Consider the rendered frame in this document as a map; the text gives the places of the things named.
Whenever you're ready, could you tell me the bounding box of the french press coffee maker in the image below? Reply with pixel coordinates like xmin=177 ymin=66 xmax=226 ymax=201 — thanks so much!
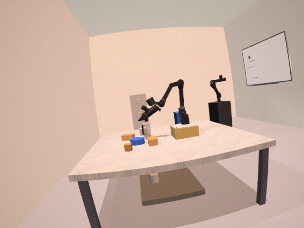
xmin=142 ymin=119 xmax=151 ymax=140

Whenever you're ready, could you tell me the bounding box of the blue cylinder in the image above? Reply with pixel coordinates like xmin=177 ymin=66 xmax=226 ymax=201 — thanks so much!
xmin=130 ymin=137 xmax=145 ymax=146

